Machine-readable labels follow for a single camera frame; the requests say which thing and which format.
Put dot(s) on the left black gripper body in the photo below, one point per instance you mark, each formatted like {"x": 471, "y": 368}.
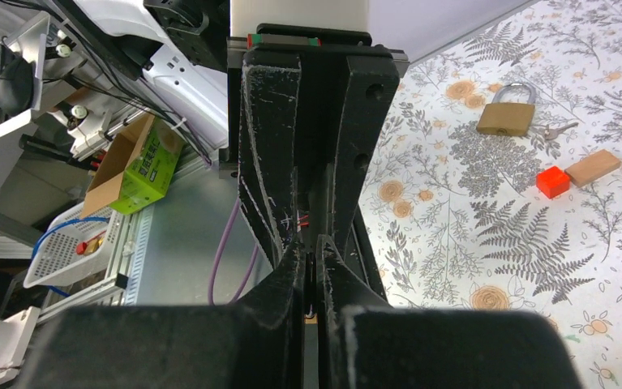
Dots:
{"x": 323, "y": 54}

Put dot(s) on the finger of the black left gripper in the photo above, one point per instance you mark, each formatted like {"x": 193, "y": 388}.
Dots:
{"x": 266, "y": 171}
{"x": 369, "y": 86}

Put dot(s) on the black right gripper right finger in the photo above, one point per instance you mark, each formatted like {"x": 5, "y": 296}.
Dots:
{"x": 366, "y": 343}

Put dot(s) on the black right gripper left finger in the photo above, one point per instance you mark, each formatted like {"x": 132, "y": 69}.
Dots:
{"x": 255, "y": 342}

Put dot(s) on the green cardboard box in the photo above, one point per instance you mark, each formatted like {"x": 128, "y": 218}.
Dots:
{"x": 137, "y": 169}

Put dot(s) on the small brass padlock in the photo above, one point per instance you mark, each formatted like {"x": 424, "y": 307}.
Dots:
{"x": 310, "y": 317}

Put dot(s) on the tan wooden block far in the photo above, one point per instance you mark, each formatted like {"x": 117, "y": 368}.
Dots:
{"x": 593, "y": 167}

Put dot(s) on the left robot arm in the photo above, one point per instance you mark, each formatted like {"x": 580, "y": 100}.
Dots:
{"x": 137, "y": 36}

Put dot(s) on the white plastic basket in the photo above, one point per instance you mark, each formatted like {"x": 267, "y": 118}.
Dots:
{"x": 73, "y": 247}

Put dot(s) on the large brass padlock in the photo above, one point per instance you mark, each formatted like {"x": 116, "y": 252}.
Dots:
{"x": 508, "y": 118}

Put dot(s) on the red cube block left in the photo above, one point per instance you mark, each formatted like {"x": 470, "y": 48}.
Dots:
{"x": 553, "y": 182}

